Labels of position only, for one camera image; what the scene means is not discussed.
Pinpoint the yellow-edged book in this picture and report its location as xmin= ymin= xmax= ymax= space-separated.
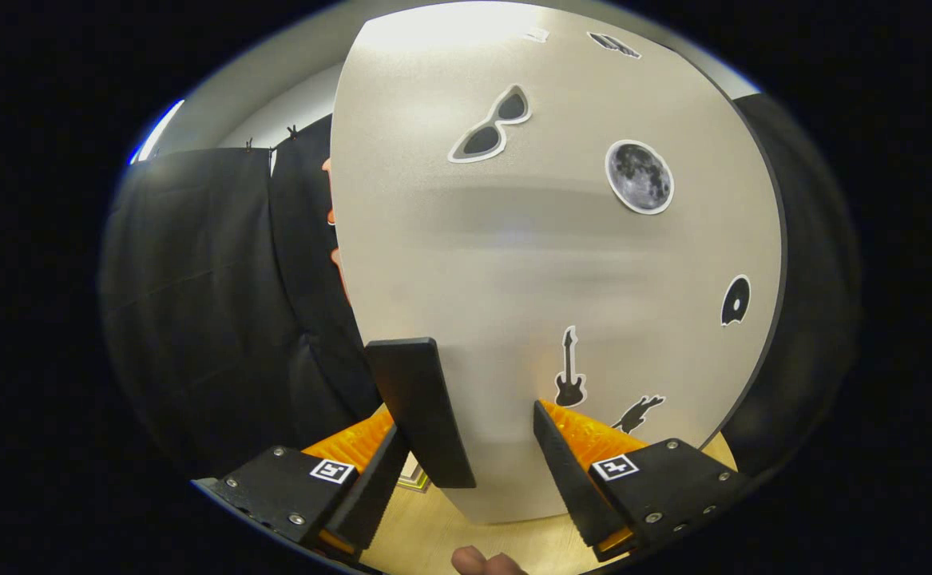
xmin=398 ymin=451 xmax=433 ymax=493

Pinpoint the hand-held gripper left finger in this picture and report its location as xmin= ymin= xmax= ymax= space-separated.
xmin=192 ymin=403 xmax=412 ymax=565

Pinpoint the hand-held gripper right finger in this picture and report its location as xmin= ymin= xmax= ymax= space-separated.
xmin=533 ymin=399 xmax=752 ymax=561

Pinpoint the black backdrop cloth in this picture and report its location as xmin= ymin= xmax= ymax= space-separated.
xmin=98 ymin=92 xmax=863 ymax=482

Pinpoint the row of black cloth clips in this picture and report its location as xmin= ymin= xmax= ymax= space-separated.
xmin=242 ymin=122 xmax=300 ymax=153

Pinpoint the beige shoe cabinet door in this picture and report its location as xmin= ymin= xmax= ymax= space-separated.
xmin=329 ymin=0 xmax=786 ymax=526

